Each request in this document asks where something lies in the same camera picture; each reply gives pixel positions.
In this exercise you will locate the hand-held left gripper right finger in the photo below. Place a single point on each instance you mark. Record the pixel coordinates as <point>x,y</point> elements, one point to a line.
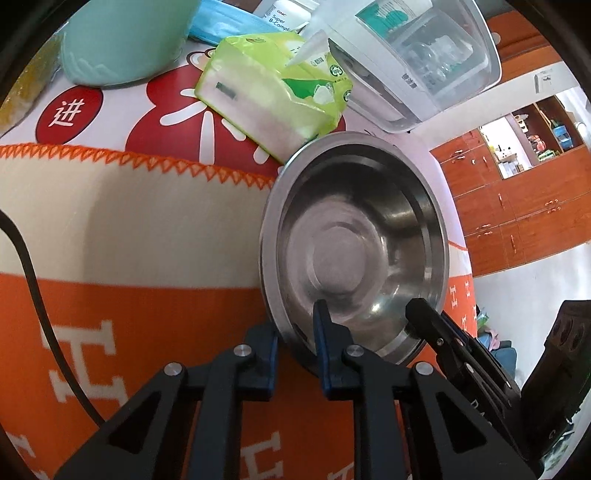
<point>323,341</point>

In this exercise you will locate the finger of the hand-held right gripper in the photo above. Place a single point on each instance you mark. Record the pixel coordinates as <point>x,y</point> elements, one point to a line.
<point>480,350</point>
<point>429,323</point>

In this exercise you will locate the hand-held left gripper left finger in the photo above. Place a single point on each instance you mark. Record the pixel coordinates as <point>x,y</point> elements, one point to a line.
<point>264,355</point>

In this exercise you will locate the large steel bowl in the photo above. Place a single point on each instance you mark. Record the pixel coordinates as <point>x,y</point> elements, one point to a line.
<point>360,258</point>

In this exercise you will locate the orange wooden cabinet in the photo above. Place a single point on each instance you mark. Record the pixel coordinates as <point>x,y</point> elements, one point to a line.
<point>531,221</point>

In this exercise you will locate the orange patterned blanket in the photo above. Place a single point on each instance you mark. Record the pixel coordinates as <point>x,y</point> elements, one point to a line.
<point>115,230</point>

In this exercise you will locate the white bottle sterilizer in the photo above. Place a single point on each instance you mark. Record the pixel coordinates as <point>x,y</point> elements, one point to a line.
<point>415,108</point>

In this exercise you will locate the green tissue pack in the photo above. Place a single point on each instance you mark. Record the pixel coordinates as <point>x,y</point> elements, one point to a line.
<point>258,92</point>

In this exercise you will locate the clear baby bottle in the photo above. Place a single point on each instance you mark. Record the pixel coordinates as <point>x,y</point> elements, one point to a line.
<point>431,60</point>

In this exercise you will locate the white red printed tablecloth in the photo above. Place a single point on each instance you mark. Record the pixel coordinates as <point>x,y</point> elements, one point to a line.
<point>115,120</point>

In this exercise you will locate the white bottle teal label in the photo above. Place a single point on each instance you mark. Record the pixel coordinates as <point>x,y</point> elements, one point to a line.
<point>392,14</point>

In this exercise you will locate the white pill bottle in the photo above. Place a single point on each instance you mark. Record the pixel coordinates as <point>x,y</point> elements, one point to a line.
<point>284,14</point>

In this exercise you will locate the blue face mask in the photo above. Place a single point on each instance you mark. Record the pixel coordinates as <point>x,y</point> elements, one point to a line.
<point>226,23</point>

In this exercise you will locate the mint green canister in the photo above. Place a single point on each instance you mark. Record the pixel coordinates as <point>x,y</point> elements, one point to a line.
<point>124,46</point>

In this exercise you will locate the jar with yellow contents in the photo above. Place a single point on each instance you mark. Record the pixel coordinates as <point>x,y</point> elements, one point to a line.
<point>23,92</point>

